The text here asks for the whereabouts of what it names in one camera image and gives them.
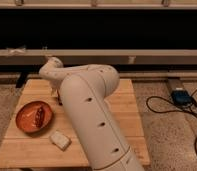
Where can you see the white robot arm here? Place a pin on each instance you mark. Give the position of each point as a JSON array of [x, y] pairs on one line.
[[82, 91]]

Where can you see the white sponge block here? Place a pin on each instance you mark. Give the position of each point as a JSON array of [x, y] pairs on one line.
[[60, 140]]

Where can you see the orange round plate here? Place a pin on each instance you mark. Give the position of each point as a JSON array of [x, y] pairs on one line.
[[25, 117]]

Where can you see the blue power box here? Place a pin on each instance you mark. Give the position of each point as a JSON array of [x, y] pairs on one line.
[[181, 97]]

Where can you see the wooden table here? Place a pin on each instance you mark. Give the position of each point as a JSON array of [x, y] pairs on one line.
[[19, 150]]

